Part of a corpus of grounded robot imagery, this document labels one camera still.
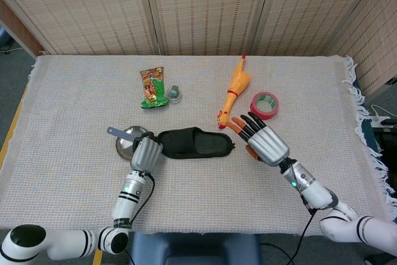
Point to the right orange-tipped robot hand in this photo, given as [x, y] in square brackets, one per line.
[268, 145]

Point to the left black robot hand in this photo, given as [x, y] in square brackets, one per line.
[145, 153]

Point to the black slipper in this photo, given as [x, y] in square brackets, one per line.
[186, 141]

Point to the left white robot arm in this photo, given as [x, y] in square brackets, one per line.
[127, 196]

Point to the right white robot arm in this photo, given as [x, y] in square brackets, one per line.
[316, 193]

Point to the round steel plate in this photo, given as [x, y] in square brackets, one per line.
[124, 148]

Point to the red tape roll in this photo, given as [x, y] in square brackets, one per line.
[259, 111]

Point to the white woven tablecloth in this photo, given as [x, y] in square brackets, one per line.
[198, 190]

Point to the green orange snack bag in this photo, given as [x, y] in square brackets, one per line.
[153, 88]

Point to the yellow rubber chicken toy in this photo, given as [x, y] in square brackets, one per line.
[237, 86]

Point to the clear cup with grey block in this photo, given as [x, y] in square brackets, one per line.
[174, 92]

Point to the white power strip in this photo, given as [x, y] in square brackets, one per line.
[380, 119]

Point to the black box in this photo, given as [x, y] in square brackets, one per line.
[386, 141]

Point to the bamboo folding screen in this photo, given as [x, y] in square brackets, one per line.
[198, 10]

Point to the brown wooden board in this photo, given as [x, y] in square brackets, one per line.
[18, 35]

